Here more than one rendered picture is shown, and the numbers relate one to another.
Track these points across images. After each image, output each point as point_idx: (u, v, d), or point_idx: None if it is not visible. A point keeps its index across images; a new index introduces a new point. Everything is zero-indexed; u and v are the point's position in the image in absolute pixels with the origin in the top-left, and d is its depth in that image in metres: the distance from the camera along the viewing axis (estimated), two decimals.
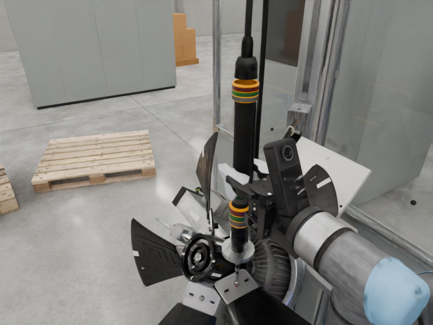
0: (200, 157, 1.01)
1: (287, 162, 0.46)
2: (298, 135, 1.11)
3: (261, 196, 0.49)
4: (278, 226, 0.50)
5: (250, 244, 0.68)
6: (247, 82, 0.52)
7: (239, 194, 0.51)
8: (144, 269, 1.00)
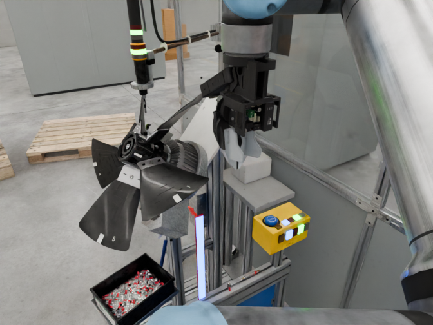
0: None
1: None
2: (220, 46, 1.40)
3: (218, 99, 0.52)
4: (244, 90, 0.48)
5: (152, 81, 0.96)
6: None
7: (215, 126, 0.53)
8: (100, 175, 1.37)
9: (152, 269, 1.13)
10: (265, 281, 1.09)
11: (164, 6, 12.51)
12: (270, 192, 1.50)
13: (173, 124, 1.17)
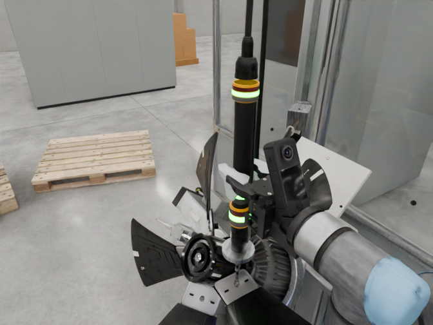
0: (315, 166, 0.72)
1: (287, 162, 0.46)
2: (298, 135, 1.11)
3: (261, 196, 0.49)
4: (278, 226, 0.50)
5: (250, 244, 0.68)
6: (247, 82, 0.52)
7: (239, 194, 0.51)
8: (200, 167, 1.00)
9: None
10: None
11: None
12: None
13: (269, 293, 0.71)
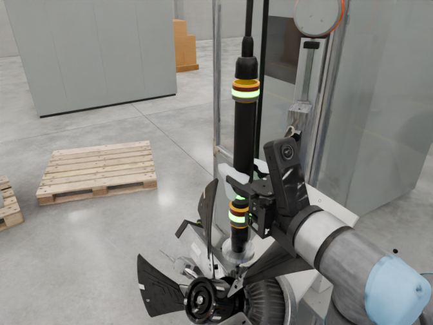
0: None
1: (287, 161, 0.46)
2: (298, 135, 1.11)
3: (261, 196, 0.48)
4: (278, 225, 0.50)
5: (250, 244, 0.68)
6: (247, 82, 0.52)
7: (239, 193, 0.51)
8: (201, 206, 1.08)
9: None
10: None
11: None
12: None
13: None
